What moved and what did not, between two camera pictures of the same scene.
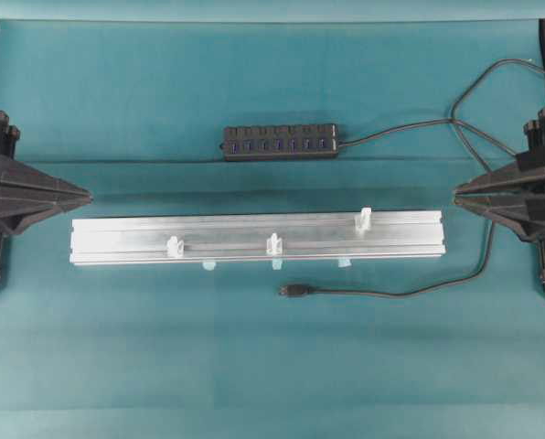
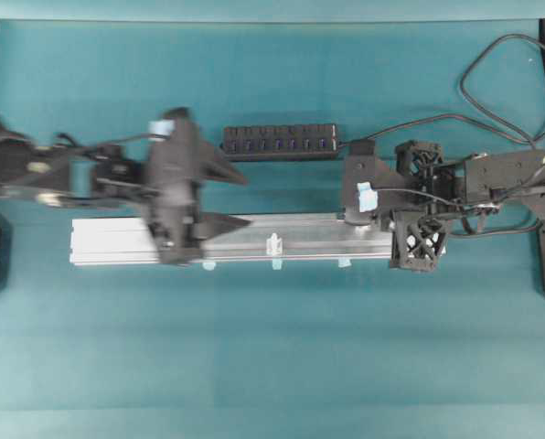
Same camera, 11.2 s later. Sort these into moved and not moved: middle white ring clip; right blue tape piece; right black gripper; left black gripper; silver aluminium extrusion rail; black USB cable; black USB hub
Moved: left black gripper; black USB cable; right black gripper
Not moved: black USB hub; middle white ring clip; silver aluminium extrusion rail; right blue tape piece
